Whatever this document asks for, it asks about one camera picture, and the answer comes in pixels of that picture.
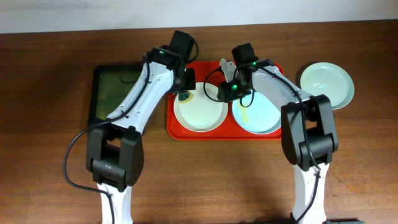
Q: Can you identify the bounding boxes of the yellow green sponge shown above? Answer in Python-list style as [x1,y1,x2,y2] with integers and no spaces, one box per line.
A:
[178,91,193,103]

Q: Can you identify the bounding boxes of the light blue plate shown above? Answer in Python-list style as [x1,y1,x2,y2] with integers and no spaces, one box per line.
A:
[231,92,281,135]

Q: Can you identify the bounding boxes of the cream white plate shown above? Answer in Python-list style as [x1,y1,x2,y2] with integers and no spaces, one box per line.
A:
[174,82,228,133]

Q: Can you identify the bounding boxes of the light green plate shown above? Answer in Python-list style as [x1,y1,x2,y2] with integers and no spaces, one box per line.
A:
[299,62,354,110]

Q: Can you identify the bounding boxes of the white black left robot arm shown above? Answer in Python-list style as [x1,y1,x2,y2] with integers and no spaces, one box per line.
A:
[86,45,195,223]

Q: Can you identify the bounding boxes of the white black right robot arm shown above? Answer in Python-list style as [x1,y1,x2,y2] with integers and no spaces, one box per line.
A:
[217,60,338,223]

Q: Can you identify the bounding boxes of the red plastic tray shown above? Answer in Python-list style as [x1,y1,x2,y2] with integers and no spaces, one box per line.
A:
[167,61,281,141]

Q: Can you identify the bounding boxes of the black water tray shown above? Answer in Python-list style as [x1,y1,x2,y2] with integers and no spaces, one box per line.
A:
[88,62,143,125]

